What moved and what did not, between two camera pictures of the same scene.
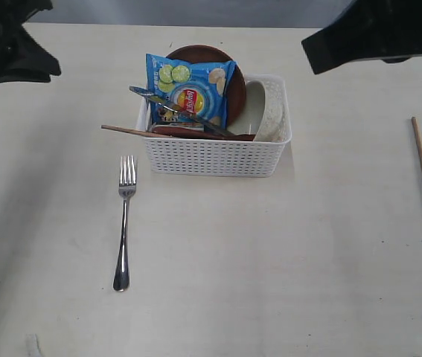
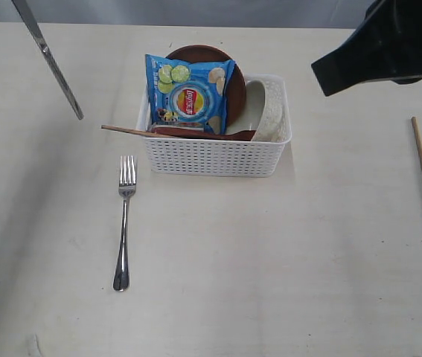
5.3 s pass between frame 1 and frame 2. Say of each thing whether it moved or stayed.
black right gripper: moved
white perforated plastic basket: stayed
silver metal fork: stayed
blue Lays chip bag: stayed
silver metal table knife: moved
